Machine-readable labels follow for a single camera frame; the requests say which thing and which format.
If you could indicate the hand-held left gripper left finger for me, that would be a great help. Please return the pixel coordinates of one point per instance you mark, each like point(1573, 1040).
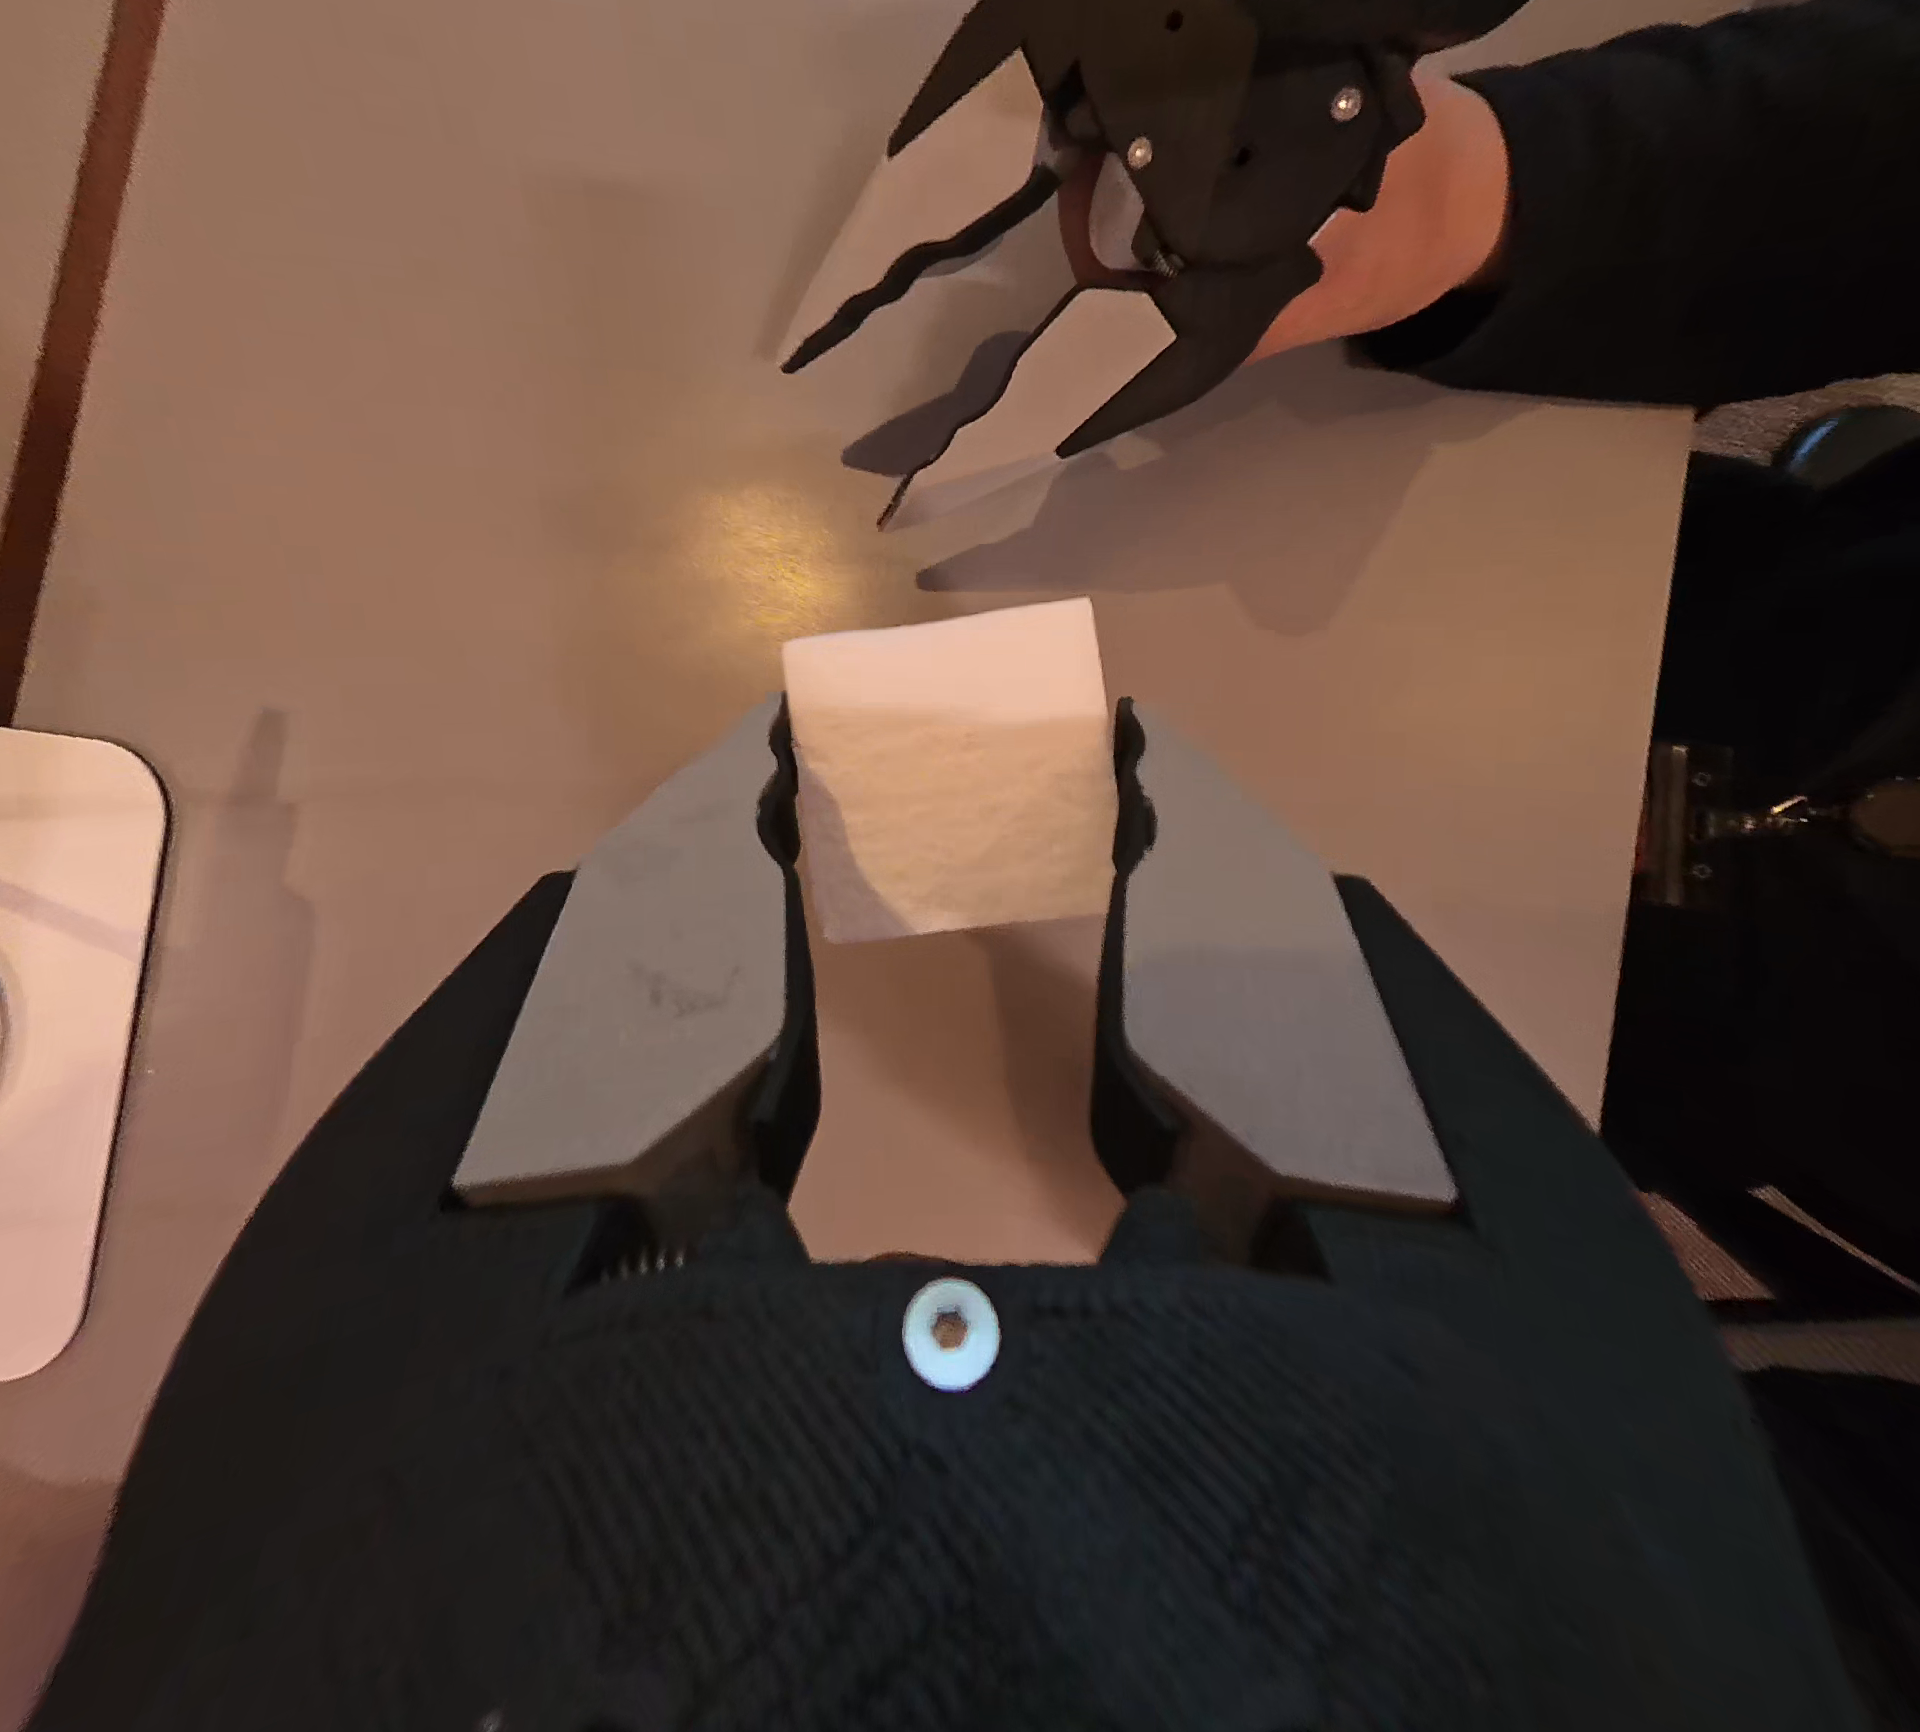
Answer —
point(646, 1012)

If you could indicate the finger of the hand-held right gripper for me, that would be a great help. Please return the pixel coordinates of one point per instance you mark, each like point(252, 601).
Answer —
point(945, 189)
point(1050, 397)

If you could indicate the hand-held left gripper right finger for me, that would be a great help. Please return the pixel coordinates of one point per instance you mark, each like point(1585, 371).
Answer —
point(1261, 1027)

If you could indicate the white hard foam cube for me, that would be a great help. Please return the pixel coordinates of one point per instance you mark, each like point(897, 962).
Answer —
point(960, 773)

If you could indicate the person's right hand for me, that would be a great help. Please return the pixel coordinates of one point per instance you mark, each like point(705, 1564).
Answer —
point(1425, 231)

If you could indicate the black chair armrest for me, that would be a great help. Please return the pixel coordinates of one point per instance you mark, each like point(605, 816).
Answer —
point(1853, 443)

